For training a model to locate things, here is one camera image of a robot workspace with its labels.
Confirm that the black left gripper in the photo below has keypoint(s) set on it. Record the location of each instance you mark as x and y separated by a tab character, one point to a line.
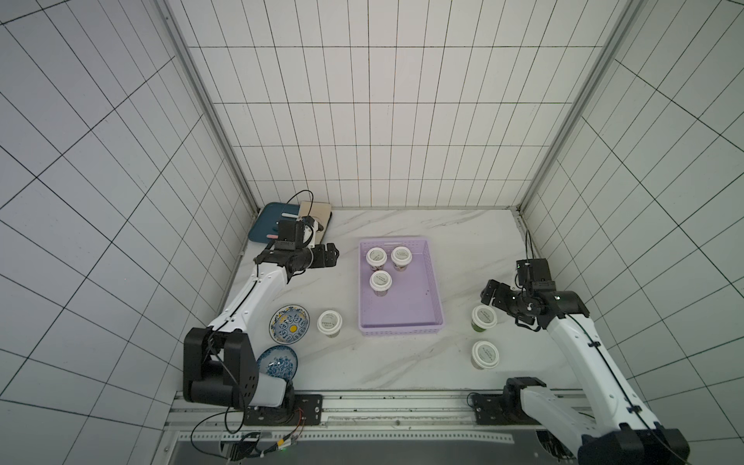
321	259

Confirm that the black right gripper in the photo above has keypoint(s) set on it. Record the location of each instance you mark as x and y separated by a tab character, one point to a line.
496	293

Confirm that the purple perforated plastic basket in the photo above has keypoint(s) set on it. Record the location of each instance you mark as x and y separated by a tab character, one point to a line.
412	304

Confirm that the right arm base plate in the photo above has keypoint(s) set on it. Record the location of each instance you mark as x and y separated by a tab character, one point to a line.
488	409

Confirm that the aluminium rail frame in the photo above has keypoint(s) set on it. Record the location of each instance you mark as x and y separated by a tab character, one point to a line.
359	427

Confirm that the dark teal tray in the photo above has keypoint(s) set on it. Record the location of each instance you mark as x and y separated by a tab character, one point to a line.
267	220

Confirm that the yellow blue patterned plate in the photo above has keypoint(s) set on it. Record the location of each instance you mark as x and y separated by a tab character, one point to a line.
289	324

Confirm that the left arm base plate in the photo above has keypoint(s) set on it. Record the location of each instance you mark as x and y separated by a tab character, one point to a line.
303	409

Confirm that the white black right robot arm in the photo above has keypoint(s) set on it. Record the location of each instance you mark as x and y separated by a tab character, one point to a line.
621	429

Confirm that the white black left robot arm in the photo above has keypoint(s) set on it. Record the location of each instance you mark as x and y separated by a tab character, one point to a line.
219	364

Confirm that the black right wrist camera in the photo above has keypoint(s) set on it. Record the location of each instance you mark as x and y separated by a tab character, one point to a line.
533	275

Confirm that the yogurt cup white lid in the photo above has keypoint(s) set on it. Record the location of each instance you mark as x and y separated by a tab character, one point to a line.
376	257
330	323
484	355
483	318
380	282
401	257

